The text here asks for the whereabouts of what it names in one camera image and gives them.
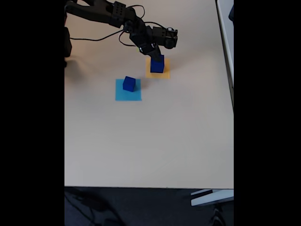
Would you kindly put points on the large blue cube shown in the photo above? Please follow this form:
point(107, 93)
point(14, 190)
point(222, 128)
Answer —
point(129, 84)

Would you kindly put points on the orange paper square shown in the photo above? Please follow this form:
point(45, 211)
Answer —
point(155, 75)

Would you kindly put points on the blue paper square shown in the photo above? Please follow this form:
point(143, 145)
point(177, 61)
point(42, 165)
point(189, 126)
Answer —
point(122, 96)

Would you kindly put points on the largest blue cube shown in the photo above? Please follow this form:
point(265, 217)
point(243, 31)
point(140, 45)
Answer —
point(157, 68)

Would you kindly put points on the white adjacent table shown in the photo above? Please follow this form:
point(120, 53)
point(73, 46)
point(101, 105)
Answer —
point(227, 28)

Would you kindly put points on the dark object on adjacent table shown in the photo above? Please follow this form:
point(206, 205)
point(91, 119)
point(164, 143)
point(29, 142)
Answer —
point(232, 14)

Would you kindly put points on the white table foot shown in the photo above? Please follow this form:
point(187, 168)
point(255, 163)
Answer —
point(211, 197)

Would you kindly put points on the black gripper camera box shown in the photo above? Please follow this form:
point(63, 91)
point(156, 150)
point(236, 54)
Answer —
point(171, 37)

